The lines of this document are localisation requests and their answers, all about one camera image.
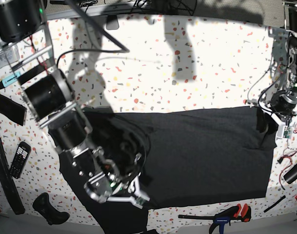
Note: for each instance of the long black tube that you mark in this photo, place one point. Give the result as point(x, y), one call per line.
point(8, 185)

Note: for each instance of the black game controller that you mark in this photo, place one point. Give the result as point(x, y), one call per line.
point(43, 206)

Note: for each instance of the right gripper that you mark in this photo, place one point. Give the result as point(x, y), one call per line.
point(106, 184)

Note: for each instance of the grey monitor stand base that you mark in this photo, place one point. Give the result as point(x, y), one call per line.
point(112, 22)

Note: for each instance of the small black rod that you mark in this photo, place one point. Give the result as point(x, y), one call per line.
point(274, 204)

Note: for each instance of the black TV remote control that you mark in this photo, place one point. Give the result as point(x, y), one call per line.
point(22, 153)

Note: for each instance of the black folded cloth strip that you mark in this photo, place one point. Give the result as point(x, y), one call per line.
point(12, 110)

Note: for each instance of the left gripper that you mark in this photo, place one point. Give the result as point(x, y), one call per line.
point(285, 125)

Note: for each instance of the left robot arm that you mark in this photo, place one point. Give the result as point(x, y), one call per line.
point(277, 104)

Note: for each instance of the dark grey T-shirt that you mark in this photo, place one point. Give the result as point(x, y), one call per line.
point(194, 158)

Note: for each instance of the black blue bar clamp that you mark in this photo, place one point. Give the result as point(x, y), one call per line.
point(237, 213)

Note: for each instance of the clear LeRobot parts box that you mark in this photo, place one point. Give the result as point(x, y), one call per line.
point(10, 56)

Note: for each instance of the black cylinder right edge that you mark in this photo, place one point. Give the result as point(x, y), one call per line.
point(291, 175)

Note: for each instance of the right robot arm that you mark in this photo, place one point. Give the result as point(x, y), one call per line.
point(111, 158)

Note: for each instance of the turquoise highlighter pen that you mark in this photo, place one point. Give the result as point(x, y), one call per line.
point(9, 80)

